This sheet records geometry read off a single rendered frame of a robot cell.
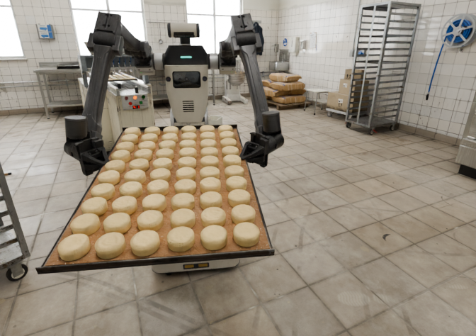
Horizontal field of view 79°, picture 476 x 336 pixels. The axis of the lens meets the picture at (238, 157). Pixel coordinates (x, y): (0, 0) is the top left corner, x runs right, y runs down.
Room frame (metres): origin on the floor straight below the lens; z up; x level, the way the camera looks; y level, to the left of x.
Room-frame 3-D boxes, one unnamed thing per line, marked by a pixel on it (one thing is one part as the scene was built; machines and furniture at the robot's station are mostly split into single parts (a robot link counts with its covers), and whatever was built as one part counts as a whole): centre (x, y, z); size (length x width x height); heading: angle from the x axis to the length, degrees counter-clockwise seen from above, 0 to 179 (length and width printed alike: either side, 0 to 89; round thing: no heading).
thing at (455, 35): (3.98, -2.81, 1.10); 0.41 x 0.17 x 1.10; 24
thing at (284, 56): (7.60, -1.06, 0.93); 0.99 x 0.38 x 1.09; 24
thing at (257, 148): (0.81, -0.04, 0.96); 0.09 x 0.07 x 0.07; 142
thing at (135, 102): (2.80, 1.00, 0.77); 0.24 x 0.04 x 0.14; 121
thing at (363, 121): (4.56, -2.16, 0.93); 0.64 x 0.51 x 1.78; 117
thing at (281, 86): (6.43, -1.11, 0.47); 0.72 x 0.42 x 0.17; 120
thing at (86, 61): (3.54, 1.45, 1.01); 0.72 x 0.33 x 0.34; 121
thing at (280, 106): (6.69, -1.00, 0.06); 1.20 x 0.80 x 0.11; 27
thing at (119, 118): (3.11, 1.19, 0.45); 0.70 x 0.34 x 0.90; 31
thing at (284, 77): (6.65, -1.04, 0.62); 0.72 x 0.42 x 0.17; 31
